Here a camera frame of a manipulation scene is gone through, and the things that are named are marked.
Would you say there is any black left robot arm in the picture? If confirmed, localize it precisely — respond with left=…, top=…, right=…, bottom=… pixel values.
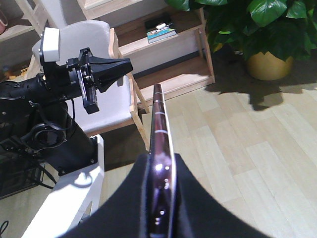
left=0, top=48, right=133, bottom=175

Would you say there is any green potted plant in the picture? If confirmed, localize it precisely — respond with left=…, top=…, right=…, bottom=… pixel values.
left=166, top=0, right=317, bottom=61

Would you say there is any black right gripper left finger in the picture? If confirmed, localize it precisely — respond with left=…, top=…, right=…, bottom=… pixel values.
left=61, top=154, right=149, bottom=238

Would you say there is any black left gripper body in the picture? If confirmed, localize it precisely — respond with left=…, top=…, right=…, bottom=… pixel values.
left=66, top=48, right=99, bottom=114

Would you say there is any teal book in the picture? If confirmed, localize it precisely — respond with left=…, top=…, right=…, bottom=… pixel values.
left=147, top=27, right=176, bottom=43

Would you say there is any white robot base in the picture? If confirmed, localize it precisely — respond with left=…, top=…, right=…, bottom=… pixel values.
left=22, top=135, right=105, bottom=238

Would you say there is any wooden ladder shelf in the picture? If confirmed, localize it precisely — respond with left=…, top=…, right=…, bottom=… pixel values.
left=78, top=0, right=215, bottom=104

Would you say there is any white upholstered chair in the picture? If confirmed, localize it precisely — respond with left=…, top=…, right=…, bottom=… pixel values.
left=31, top=20, right=151, bottom=149

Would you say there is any yellow plant pot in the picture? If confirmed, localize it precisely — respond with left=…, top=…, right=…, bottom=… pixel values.
left=246, top=52, right=294, bottom=81

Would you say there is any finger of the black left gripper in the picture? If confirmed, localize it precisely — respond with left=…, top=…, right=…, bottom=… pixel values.
left=93, top=72, right=126, bottom=93
left=90, top=57, right=133, bottom=74

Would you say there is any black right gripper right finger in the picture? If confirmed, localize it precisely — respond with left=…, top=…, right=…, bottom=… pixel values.
left=175, top=154, right=268, bottom=238

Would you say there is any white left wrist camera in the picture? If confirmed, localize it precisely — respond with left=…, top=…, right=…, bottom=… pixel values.
left=39, top=27, right=60, bottom=64

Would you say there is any black foldable smartphone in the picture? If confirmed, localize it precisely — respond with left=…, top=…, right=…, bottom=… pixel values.
left=148, top=84, right=176, bottom=238

